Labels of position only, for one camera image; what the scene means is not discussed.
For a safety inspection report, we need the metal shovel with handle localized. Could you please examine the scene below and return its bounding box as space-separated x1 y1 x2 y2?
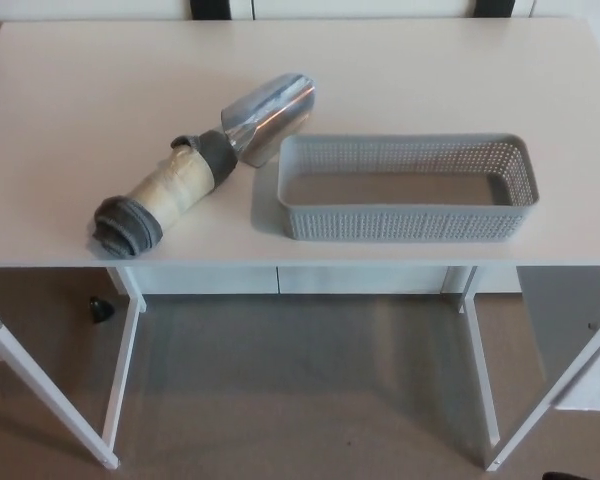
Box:
92 72 318 260

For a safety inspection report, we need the white desk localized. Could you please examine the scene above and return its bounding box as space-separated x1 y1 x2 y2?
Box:
0 19 600 474

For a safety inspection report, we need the grey perforated plastic basket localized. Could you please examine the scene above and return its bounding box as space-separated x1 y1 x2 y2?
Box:
277 132 542 244

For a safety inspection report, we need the black floor door stop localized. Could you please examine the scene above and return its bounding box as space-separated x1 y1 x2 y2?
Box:
88 295 117 326

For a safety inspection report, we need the black cabinet handle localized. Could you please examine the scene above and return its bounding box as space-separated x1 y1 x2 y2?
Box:
474 0 517 19
189 0 232 21

